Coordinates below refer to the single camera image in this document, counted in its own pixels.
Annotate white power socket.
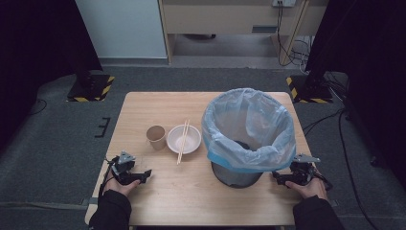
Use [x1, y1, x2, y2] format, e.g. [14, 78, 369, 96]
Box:
[271, 0, 297, 9]

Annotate short black floor cable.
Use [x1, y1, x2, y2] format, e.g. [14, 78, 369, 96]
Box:
[28, 99, 49, 117]

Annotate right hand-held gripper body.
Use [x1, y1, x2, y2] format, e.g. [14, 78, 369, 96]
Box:
[288, 153, 321, 186]

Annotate light wooden desk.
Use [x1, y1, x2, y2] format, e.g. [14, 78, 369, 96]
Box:
[158, 0, 329, 65]

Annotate grey floor tape patch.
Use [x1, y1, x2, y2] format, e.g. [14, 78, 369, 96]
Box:
[80, 196, 99, 206]

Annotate person's left hand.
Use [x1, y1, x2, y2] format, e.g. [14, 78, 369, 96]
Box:
[103, 171, 142, 196]

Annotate black trash bin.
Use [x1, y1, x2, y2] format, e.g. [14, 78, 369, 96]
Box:
[210, 139, 264, 189]

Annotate blue plastic trash bag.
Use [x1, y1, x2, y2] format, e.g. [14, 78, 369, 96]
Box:
[200, 87, 298, 174]

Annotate white disposable bowl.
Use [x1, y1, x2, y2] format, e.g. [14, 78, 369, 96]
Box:
[166, 124, 203, 155]

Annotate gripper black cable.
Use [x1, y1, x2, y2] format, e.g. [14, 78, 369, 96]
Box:
[98, 155, 120, 197]
[314, 169, 334, 192]

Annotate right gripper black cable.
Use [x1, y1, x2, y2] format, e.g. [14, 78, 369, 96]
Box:
[314, 169, 334, 192]

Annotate black striped stand base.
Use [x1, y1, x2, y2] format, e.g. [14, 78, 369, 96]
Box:
[285, 75, 334, 104]
[66, 74, 116, 104]

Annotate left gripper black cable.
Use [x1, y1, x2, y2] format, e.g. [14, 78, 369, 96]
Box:
[98, 155, 120, 197]

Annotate black hanging cables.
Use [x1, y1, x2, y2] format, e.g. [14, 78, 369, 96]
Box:
[275, 2, 310, 68]

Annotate wooden chopstick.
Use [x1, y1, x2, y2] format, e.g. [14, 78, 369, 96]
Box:
[176, 120, 188, 166]
[178, 119, 191, 164]

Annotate person's right hand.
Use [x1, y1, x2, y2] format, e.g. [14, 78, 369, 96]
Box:
[285, 172, 328, 201]

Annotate brown paper cup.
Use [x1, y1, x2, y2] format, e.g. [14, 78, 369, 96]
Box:
[146, 125, 168, 151]

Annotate long black floor cable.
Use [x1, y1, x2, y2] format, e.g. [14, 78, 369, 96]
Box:
[302, 107, 379, 230]

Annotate white partition panel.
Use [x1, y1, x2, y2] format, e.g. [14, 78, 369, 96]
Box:
[75, 0, 169, 59]

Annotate black curtain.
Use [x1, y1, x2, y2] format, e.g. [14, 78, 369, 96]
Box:
[304, 0, 406, 190]
[0, 0, 103, 151]

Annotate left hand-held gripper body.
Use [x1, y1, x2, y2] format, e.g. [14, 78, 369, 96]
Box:
[111, 150, 139, 186]

